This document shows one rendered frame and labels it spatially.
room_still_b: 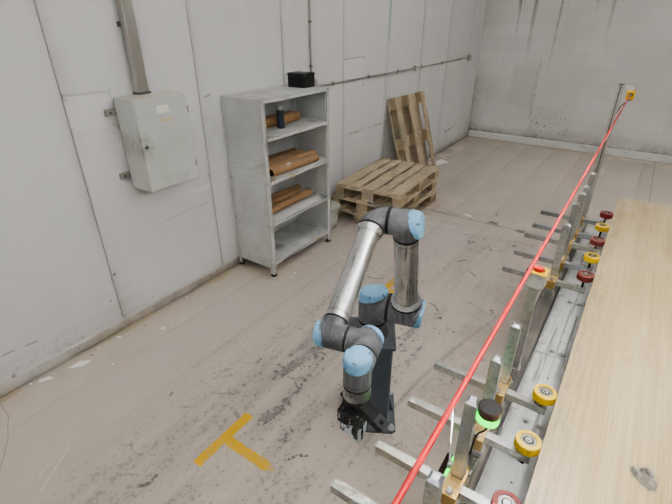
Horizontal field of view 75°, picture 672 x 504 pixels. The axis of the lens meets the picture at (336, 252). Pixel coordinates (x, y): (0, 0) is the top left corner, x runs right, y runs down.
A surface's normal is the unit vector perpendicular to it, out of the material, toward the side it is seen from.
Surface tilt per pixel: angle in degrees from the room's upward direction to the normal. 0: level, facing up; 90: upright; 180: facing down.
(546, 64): 90
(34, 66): 90
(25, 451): 0
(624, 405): 0
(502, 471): 0
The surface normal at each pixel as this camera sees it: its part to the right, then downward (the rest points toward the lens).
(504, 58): -0.57, 0.39
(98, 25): 0.83, 0.26
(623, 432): 0.00, -0.88
